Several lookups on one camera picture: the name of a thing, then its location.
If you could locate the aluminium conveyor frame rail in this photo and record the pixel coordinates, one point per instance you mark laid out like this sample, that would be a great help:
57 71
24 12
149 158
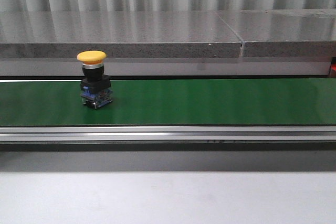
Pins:
168 134

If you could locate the yellow mushroom push button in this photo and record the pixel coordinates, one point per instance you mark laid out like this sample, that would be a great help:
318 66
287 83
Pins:
96 90

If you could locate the green conveyor belt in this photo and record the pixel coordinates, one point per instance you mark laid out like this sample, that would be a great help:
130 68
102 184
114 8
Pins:
201 101

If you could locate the red object at edge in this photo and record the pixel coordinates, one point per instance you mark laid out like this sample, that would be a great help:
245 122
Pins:
332 71

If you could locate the grey stone counter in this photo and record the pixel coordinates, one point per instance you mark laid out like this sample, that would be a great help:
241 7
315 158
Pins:
171 43

